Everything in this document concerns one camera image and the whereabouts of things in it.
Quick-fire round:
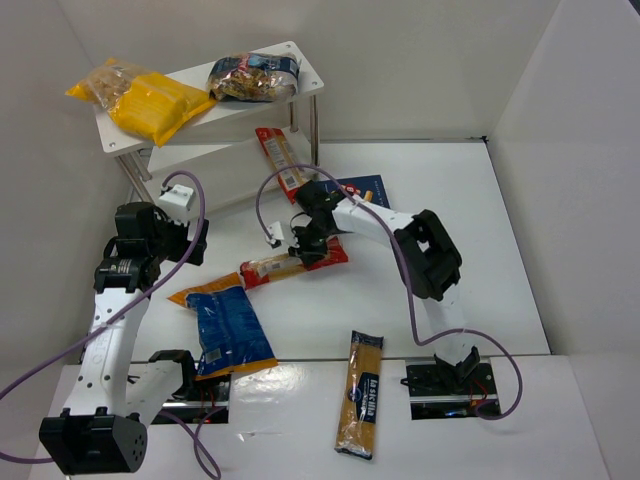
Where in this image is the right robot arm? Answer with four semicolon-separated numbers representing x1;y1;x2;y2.
289;181;466;334

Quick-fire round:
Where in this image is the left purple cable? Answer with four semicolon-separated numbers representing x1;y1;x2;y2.
0;170;222;480

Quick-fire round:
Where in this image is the La Sicilia spaghetti pack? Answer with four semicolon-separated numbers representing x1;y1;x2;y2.
334;330;384;461

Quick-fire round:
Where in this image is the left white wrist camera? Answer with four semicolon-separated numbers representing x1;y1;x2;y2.
156;184;196;224

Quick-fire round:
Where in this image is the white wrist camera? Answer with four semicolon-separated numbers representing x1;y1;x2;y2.
156;184;196;224
265;221;292;249

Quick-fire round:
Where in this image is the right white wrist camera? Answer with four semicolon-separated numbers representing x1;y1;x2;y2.
265;221;292;249

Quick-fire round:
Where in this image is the red spaghetti pack on shelf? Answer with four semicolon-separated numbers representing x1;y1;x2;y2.
255;127;313;204

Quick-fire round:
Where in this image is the blue orange pasta bag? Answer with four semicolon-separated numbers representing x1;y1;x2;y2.
168;272;278;381

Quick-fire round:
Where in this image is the red spaghetti pack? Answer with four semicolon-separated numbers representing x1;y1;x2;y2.
239;238;349;290
255;127;313;204

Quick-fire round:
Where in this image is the blue Barilla pasta box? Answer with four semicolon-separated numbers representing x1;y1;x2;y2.
338;175;390;208

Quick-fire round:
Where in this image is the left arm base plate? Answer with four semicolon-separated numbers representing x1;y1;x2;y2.
162;375;231;425

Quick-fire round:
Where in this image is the white two-tier shelf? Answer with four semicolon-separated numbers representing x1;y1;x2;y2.
94;40;324;211

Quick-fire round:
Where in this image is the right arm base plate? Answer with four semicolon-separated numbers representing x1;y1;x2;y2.
400;361;502;420

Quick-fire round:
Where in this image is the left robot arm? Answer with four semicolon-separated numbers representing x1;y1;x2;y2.
39;200;207;476

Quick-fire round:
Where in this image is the purple cable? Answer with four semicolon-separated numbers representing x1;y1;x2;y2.
0;170;222;480
255;164;524;421

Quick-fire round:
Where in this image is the yellow pasta bag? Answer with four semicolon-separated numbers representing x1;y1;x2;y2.
65;58;216;147

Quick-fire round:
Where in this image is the dark blue fusilli bag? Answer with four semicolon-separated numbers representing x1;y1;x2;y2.
206;52;300;102

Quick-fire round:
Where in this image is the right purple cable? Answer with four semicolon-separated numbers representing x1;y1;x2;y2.
255;164;524;421

